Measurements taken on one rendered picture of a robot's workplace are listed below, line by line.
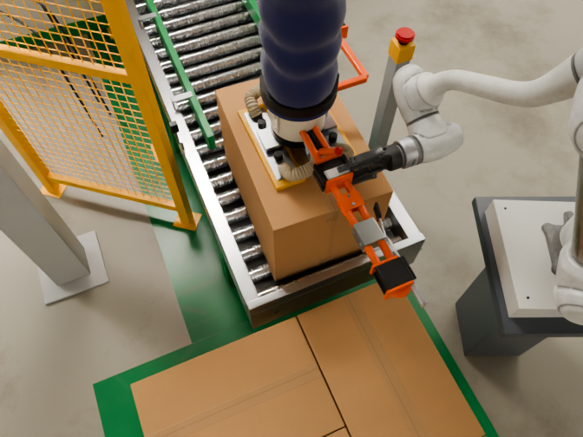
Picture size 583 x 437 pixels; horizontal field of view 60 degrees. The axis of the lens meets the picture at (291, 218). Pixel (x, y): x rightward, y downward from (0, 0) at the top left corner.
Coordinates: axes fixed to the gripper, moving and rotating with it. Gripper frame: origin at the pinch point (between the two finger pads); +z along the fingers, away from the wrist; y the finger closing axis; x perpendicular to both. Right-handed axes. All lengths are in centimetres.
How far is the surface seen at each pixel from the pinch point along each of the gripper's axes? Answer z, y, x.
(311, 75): 1.9, -24.9, 16.5
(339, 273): -1.5, 46.4, -11.0
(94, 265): 88, 108, 60
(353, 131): -18.5, 12.3, 21.6
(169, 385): 66, 54, -23
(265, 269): 21, 53, 3
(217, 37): -4, 54, 128
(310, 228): 8.3, 19.0, -3.4
